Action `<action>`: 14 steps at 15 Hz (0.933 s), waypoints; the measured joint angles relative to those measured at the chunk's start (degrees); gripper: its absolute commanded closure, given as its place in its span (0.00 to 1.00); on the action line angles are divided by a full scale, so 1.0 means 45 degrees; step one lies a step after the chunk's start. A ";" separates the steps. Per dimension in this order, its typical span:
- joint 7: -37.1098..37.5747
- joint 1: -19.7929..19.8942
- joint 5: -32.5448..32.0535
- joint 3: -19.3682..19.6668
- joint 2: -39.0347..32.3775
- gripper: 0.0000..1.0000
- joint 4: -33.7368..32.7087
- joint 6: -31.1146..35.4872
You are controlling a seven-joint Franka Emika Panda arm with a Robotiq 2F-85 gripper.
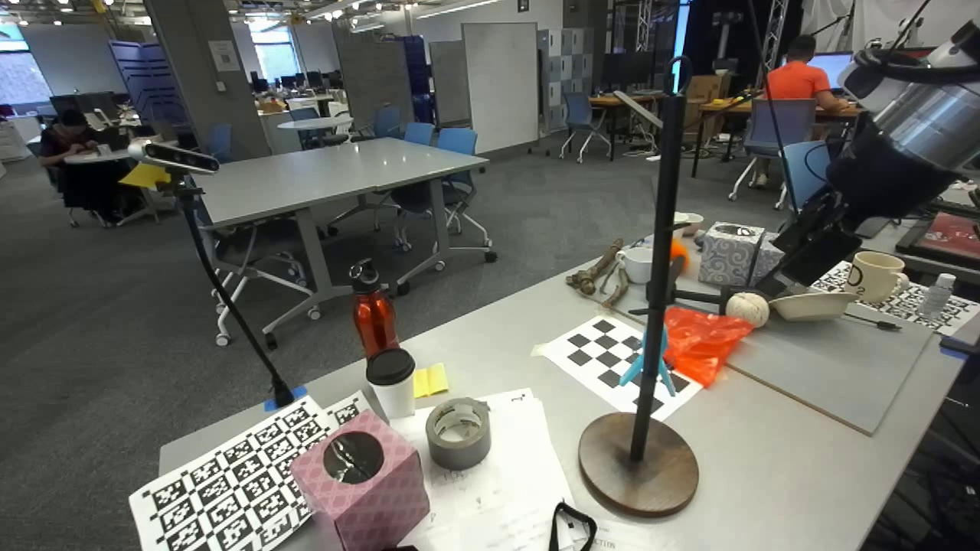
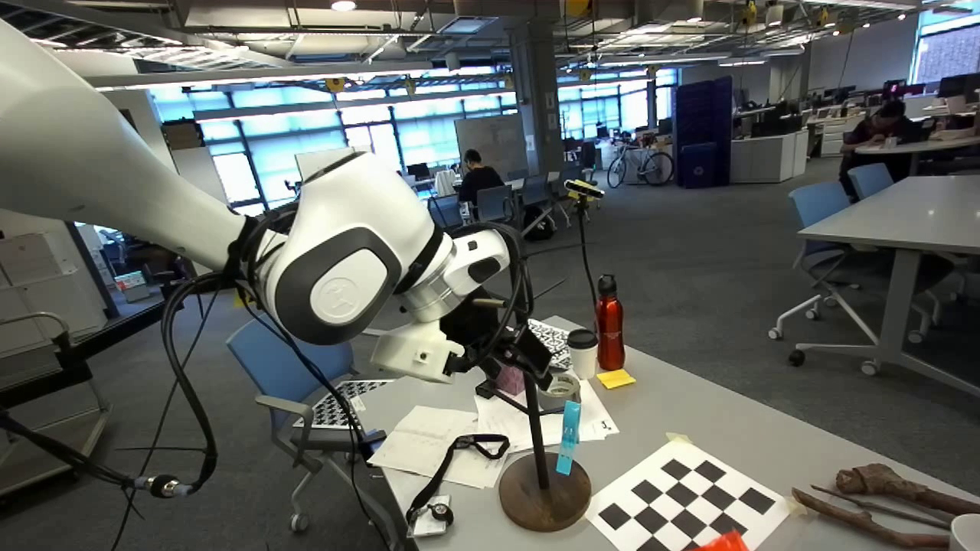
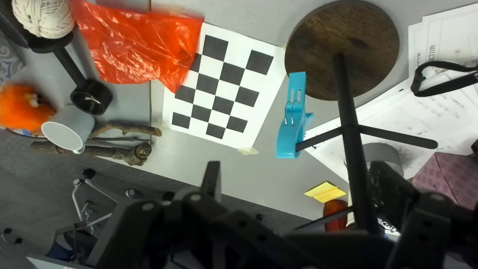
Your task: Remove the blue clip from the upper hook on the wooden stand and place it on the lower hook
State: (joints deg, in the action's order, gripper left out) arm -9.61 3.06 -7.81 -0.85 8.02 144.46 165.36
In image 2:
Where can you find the red water bottle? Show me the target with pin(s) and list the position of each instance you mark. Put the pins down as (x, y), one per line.
(611, 330)

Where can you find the yellow sticky note pad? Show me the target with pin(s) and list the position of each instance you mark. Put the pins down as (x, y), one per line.
(617, 376)

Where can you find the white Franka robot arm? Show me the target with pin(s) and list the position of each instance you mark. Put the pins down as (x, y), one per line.
(346, 256)

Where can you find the white round container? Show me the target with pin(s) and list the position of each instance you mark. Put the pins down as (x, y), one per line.
(964, 532)

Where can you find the seated person facing away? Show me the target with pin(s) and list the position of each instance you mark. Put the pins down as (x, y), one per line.
(480, 176)

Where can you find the blue cabinet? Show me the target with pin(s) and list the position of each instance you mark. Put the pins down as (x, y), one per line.
(702, 131)

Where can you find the white paper sheet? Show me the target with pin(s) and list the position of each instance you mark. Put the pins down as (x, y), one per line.
(416, 446)
(597, 416)

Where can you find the thin wooden branch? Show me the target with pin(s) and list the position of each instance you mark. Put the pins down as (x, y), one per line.
(866, 522)

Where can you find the white cup with black lid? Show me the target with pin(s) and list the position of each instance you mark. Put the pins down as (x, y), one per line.
(583, 352)

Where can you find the seated person in dark clothes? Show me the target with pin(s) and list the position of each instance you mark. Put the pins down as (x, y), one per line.
(882, 131)

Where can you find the parked bicycle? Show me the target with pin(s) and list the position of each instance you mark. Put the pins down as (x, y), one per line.
(645, 160)

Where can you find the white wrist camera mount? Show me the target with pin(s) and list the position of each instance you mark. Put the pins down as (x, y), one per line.
(413, 355)

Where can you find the grey office table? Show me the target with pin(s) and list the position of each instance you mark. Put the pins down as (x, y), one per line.
(921, 217)

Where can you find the thick wooden branch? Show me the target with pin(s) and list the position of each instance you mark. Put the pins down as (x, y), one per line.
(897, 485)

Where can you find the blue office chair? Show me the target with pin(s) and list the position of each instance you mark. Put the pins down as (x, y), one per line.
(823, 210)
(870, 178)
(263, 363)

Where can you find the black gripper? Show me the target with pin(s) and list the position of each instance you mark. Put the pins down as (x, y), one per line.
(484, 324)

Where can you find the black white checkerboard sheet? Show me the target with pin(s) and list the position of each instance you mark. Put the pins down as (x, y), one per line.
(684, 500)

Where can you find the wooden stand with black pole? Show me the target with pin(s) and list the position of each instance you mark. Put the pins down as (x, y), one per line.
(547, 493)

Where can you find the black metal boom bar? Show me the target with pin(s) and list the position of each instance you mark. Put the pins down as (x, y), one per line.
(103, 337)

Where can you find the black camera on pole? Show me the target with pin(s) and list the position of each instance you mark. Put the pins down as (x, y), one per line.
(583, 191)

